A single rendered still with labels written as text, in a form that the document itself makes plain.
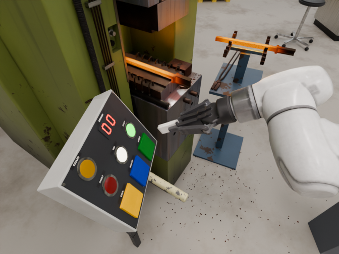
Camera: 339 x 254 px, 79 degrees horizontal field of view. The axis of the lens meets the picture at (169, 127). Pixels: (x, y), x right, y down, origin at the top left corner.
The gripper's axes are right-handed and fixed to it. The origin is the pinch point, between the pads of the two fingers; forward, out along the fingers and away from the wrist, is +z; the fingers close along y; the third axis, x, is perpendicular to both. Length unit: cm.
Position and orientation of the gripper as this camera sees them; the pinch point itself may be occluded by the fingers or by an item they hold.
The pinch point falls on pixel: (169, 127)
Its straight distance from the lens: 64.6
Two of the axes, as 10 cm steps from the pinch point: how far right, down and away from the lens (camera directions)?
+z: -8.6, 2.5, 4.5
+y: 1.4, -7.3, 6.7
